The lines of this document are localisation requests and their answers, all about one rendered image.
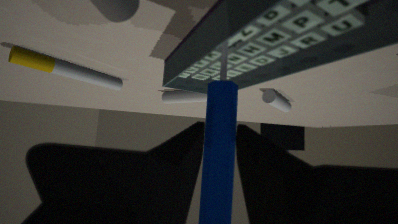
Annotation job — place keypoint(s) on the blue stylus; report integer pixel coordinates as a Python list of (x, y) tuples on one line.
[(219, 150)]

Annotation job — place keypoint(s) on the keyboard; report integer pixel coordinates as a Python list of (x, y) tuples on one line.
[(265, 40)]

